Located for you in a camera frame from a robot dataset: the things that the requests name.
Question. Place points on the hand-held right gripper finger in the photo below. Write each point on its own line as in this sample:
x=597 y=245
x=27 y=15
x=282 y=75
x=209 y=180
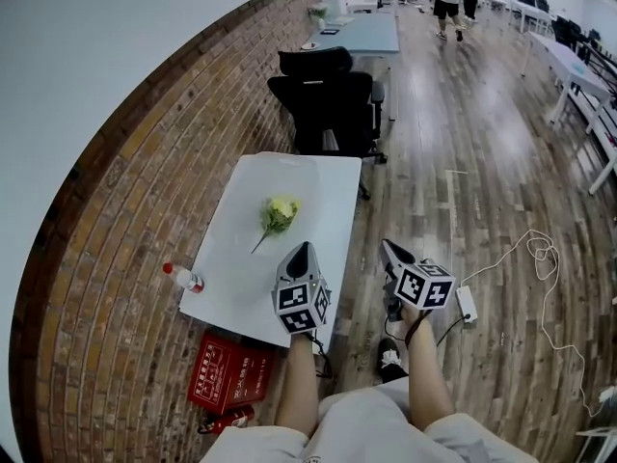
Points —
x=388 y=265
x=402 y=257

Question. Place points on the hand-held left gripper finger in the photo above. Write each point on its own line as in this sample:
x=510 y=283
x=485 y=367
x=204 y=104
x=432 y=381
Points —
x=285 y=270
x=314 y=268

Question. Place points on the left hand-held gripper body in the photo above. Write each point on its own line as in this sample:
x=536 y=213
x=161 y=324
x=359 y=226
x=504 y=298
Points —
x=301 y=307

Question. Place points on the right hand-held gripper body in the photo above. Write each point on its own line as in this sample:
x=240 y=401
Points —
x=426 y=287

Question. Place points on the yellow flowers bunch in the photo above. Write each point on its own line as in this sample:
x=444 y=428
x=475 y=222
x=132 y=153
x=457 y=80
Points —
x=279 y=212

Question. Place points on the person's left forearm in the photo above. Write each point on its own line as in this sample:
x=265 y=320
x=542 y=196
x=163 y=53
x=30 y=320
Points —
x=299 y=389

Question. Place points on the person's right forearm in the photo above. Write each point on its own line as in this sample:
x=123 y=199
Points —
x=429 y=384

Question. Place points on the white rectangular table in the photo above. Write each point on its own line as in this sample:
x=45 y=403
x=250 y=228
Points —
x=337 y=220

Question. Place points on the red fire equipment box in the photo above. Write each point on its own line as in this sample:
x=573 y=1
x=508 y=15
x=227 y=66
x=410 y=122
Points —
x=226 y=374

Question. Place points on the white power strip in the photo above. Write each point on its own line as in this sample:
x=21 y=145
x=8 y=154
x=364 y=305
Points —
x=466 y=304

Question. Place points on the person's right shoe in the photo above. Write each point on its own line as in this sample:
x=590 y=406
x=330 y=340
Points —
x=391 y=360

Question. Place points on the red-capped plastic water bottle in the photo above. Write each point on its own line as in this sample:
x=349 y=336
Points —
x=185 y=278

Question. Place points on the red fire extinguisher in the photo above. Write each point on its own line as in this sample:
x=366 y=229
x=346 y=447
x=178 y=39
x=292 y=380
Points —
x=231 y=420

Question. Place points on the person's light grey shirt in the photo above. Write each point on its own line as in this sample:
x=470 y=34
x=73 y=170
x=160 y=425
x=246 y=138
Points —
x=366 y=432

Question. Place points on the black office chair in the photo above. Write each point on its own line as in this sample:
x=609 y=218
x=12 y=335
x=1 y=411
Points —
x=332 y=109

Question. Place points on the white power adapter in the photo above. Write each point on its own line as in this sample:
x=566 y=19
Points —
x=608 y=394

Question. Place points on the small white plate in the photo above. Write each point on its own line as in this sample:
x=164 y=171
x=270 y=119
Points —
x=310 y=46

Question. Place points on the light blue table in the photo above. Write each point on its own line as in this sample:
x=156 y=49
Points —
x=366 y=34

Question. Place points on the white metal rack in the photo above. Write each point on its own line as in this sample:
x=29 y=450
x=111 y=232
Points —
x=600 y=444

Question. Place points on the potted green plant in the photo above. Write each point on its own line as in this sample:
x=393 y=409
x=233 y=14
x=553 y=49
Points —
x=318 y=13

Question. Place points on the white long table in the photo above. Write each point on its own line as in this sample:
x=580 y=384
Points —
x=530 y=12
x=569 y=61

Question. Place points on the row of black office chairs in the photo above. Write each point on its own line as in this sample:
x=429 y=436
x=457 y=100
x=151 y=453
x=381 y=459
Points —
x=564 y=29

